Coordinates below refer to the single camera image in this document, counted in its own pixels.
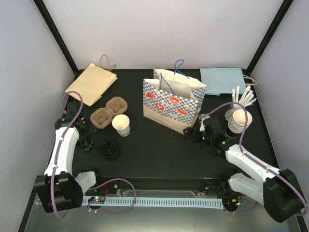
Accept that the single black lid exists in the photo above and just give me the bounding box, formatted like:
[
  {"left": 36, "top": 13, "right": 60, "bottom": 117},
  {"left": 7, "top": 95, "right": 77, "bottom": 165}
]
[{"left": 76, "top": 136, "right": 93, "bottom": 151}]

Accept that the blue checkered paper bag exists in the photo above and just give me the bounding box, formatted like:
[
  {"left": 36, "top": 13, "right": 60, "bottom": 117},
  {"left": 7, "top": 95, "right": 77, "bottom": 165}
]
[{"left": 143, "top": 59, "right": 207, "bottom": 134}]

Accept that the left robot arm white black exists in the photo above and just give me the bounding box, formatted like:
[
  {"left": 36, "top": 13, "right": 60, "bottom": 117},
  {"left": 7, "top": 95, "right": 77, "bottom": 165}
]
[{"left": 34, "top": 101, "right": 104, "bottom": 213}]

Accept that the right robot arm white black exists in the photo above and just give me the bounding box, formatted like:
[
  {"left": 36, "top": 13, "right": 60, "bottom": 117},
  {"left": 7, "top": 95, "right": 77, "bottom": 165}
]
[{"left": 183, "top": 116, "right": 308, "bottom": 222}]

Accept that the white paper coffee cup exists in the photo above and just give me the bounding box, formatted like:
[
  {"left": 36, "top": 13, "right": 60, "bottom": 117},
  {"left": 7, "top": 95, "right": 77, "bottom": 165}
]
[{"left": 112, "top": 114, "right": 130, "bottom": 137}]

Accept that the brown cardboard cup carrier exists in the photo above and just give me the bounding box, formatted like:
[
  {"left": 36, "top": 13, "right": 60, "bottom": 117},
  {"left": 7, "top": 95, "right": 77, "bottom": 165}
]
[{"left": 90, "top": 97, "right": 127, "bottom": 129}]

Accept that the stack of black lids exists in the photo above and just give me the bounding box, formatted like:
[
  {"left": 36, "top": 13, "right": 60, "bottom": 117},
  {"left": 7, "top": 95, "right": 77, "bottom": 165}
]
[{"left": 100, "top": 140, "right": 120, "bottom": 161}]

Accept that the stack of paper cups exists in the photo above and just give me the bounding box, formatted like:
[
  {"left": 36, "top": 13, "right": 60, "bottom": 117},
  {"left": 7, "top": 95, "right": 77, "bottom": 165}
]
[{"left": 228, "top": 109, "right": 246, "bottom": 134}]

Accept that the brown kraft paper bag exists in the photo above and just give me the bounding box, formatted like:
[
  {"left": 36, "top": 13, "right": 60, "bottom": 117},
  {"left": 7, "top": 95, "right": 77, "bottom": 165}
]
[{"left": 65, "top": 54, "right": 117, "bottom": 106}]

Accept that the light blue paper bag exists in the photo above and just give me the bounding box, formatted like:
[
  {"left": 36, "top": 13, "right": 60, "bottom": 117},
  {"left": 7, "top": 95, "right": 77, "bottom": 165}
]
[{"left": 200, "top": 68, "right": 257, "bottom": 96}]

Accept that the small electronics board left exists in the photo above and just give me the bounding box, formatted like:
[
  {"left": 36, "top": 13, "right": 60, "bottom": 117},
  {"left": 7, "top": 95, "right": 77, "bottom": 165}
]
[{"left": 87, "top": 196, "right": 106, "bottom": 205}]

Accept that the small electronics board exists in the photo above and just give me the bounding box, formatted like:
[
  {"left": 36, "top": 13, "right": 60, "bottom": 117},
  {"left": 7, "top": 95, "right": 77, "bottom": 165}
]
[
  {"left": 223, "top": 198, "right": 248, "bottom": 211},
  {"left": 87, "top": 196, "right": 106, "bottom": 205}
]

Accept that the small electronics board right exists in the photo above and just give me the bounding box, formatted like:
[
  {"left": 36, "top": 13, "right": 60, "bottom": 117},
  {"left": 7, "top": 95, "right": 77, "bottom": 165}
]
[{"left": 223, "top": 198, "right": 248, "bottom": 211}]

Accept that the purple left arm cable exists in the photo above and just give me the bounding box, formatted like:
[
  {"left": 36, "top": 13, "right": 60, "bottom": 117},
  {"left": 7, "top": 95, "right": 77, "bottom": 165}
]
[{"left": 51, "top": 90, "right": 84, "bottom": 218}]

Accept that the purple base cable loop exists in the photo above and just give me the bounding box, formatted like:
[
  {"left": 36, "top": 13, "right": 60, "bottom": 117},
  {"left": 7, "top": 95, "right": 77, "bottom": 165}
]
[{"left": 87, "top": 178, "right": 137, "bottom": 215}]

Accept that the light blue slotted cable duct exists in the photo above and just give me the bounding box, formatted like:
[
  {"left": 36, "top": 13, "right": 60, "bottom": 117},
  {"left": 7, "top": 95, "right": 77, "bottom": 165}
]
[{"left": 82, "top": 196, "right": 223, "bottom": 209}]

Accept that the left black frame post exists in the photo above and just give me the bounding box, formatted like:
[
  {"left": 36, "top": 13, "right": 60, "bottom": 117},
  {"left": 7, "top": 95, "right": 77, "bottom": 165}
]
[{"left": 34, "top": 0, "right": 79, "bottom": 75}]

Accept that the black frame post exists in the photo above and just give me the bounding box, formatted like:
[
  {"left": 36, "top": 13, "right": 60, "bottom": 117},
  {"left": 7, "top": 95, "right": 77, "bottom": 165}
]
[
  {"left": 34, "top": 0, "right": 79, "bottom": 75},
  {"left": 246, "top": 0, "right": 294, "bottom": 75}
]

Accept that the right black frame post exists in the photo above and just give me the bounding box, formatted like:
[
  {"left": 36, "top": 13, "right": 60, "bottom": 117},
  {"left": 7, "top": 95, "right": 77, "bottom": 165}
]
[{"left": 246, "top": 0, "right": 294, "bottom": 75}]

